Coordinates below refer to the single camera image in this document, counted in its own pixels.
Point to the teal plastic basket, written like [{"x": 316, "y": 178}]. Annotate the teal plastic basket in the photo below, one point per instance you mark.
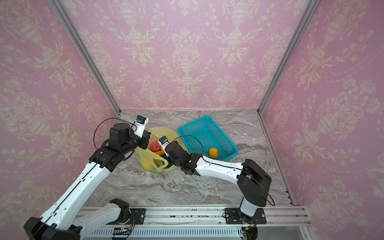
[{"x": 204, "y": 133}]

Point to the corner aluminium post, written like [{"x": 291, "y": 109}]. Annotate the corner aluminium post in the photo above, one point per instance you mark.
[
  {"x": 75, "y": 36},
  {"x": 296, "y": 37}
]

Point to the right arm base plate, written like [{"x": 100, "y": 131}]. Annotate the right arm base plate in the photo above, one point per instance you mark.
[{"x": 234, "y": 216}]

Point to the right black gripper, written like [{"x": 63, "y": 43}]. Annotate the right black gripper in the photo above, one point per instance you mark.
[{"x": 167, "y": 160}]

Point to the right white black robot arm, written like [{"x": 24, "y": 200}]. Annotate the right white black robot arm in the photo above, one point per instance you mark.
[{"x": 253, "y": 182}]

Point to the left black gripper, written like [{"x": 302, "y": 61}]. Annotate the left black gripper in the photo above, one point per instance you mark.
[{"x": 145, "y": 138}]

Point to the pink red fruit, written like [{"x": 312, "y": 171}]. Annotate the pink red fruit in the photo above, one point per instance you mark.
[{"x": 155, "y": 147}]

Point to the yellow lemon fruit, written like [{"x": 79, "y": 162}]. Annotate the yellow lemon fruit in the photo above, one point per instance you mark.
[{"x": 213, "y": 153}]

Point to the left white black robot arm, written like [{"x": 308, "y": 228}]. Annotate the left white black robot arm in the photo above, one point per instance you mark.
[{"x": 121, "y": 144}]

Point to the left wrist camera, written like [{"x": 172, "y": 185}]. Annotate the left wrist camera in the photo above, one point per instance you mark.
[{"x": 140, "y": 124}]

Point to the yellow plastic bag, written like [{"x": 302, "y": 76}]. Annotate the yellow plastic bag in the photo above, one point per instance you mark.
[{"x": 148, "y": 159}]

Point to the left corner aluminium post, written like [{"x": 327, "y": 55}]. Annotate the left corner aluminium post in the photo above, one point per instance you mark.
[{"x": 75, "y": 36}]

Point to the right corner aluminium post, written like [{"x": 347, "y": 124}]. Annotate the right corner aluminium post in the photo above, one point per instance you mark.
[{"x": 296, "y": 37}]

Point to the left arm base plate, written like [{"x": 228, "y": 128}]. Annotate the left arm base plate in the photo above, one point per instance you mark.
[{"x": 135, "y": 216}]

